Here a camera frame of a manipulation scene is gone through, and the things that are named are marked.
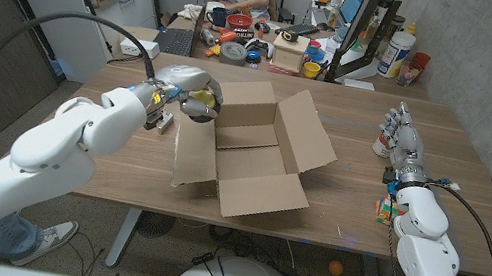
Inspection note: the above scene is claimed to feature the grey duct tape roll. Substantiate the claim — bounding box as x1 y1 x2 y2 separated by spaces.
217 39 250 68

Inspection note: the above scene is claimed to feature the small wooden box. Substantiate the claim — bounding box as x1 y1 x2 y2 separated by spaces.
267 30 311 76

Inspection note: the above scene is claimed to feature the white game controller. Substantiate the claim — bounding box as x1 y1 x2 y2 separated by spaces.
242 36 277 61

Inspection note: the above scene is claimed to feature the black floor fan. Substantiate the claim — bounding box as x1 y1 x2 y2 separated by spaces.
132 208 177 243

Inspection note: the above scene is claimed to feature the grey metal bracket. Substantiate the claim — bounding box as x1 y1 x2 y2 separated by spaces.
142 105 177 138

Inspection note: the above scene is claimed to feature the orange power tool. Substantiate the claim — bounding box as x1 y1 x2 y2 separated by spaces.
215 26 242 49

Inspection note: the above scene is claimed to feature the orange ball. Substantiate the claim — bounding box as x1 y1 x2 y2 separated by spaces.
326 258 346 276

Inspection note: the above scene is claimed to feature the patterned drinking glass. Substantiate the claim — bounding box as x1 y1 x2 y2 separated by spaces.
395 59 424 91

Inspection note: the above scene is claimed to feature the yellow cup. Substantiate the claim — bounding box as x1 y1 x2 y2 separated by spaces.
300 60 323 81

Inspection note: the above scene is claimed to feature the grey white sneaker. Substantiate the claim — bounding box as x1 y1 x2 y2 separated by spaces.
9 211 81 276

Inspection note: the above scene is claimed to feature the yellow black measuring tape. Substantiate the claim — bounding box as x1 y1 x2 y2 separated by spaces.
280 29 300 45

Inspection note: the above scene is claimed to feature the open cardboard box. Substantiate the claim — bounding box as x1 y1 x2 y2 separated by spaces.
162 66 350 236

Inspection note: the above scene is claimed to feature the blue tape roll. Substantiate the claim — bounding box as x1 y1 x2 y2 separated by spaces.
244 49 264 65

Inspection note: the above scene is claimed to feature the white cloth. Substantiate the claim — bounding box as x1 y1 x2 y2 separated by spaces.
176 0 204 23

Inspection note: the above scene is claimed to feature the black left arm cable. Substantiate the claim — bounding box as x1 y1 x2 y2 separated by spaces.
0 0 165 181

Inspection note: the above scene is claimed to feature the colourful puzzle cube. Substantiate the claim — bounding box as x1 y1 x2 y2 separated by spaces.
371 195 408 229

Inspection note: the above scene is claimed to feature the white power strip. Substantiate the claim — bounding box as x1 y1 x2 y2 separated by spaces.
117 35 162 62

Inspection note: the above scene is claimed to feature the red cup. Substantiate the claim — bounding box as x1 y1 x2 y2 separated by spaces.
410 50 432 73

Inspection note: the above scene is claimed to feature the black computer monitor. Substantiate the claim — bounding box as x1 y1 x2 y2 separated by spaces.
324 0 403 93

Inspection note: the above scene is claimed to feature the open laptop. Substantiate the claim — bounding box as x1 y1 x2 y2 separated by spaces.
336 0 366 27

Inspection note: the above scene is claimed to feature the dark blue mug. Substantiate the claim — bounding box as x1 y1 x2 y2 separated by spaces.
203 3 230 29

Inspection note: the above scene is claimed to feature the red bowl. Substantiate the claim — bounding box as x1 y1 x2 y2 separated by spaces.
224 11 255 33

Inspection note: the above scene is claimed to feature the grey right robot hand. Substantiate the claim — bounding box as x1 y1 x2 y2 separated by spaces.
369 97 441 189

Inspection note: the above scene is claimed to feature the red white soup can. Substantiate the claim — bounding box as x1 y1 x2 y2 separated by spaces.
369 132 397 161

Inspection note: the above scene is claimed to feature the blue cup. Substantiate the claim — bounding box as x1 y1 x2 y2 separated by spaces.
303 38 328 64

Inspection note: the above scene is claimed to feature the white canister with blue label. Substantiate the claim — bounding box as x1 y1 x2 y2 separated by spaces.
376 28 418 82

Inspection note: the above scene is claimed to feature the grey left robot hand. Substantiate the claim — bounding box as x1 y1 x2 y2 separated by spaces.
126 56 230 127

